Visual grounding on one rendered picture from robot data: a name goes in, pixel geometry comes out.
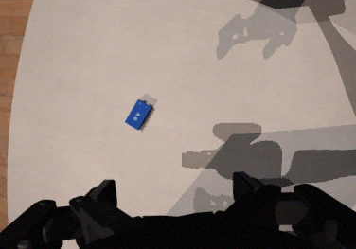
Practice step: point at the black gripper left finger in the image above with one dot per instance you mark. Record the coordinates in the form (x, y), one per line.
(45, 226)

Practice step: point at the blue nine-volt battery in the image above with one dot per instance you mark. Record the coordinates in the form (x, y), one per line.
(138, 114)

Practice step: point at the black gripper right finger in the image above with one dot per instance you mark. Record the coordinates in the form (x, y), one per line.
(314, 215)

